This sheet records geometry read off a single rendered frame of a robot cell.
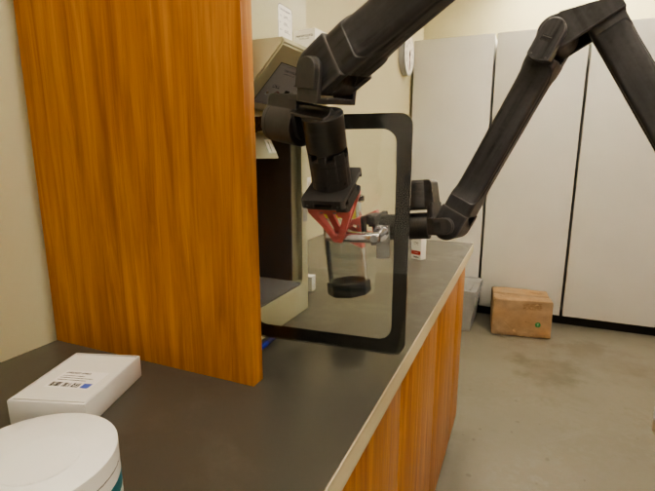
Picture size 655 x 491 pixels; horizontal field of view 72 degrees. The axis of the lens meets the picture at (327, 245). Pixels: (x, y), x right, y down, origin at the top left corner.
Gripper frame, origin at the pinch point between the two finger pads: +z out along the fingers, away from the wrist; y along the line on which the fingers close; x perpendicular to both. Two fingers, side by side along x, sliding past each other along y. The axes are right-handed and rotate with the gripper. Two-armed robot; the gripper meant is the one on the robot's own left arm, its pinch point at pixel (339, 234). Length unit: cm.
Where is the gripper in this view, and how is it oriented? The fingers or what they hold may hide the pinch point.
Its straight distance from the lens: 71.7
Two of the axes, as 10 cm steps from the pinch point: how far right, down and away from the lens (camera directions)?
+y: -3.0, 5.9, -7.5
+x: 9.4, 0.7, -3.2
